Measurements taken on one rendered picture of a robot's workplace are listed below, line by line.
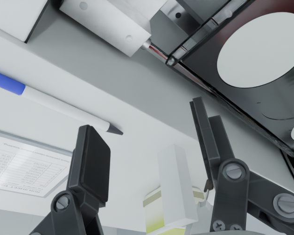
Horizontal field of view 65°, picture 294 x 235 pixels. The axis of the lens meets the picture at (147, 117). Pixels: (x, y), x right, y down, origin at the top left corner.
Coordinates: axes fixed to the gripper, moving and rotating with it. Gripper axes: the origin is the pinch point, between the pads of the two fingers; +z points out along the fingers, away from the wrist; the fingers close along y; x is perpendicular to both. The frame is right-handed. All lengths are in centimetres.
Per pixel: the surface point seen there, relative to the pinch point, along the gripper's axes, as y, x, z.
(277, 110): 15.2, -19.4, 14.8
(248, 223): 28, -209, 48
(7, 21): -7.4, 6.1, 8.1
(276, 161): 16.9, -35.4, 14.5
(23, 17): -6.2, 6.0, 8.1
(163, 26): 2.0, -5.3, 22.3
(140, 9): 0.4, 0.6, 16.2
